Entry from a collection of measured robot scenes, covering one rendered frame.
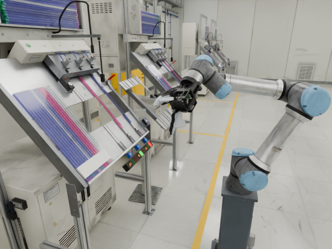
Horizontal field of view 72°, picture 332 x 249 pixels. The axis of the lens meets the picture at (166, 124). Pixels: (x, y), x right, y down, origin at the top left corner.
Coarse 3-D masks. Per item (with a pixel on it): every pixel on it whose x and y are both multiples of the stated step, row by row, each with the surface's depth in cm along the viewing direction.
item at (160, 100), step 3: (159, 96) 79; (165, 96) 80; (168, 96) 81; (156, 99) 78; (159, 99) 77; (162, 99) 78; (165, 99) 77; (168, 99) 77; (171, 99) 76; (156, 102) 77; (159, 102) 78; (162, 102) 79; (165, 102) 80; (153, 105) 76; (156, 105) 77
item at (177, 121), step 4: (176, 112) 86; (180, 112) 86; (172, 116) 86; (176, 116) 86; (180, 116) 85; (172, 120) 86; (176, 120) 86; (180, 120) 85; (172, 124) 86; (176, 124) 86; (180, 124) 85; (184, 124) 84; (172, 128) 85; (172, 132) 85
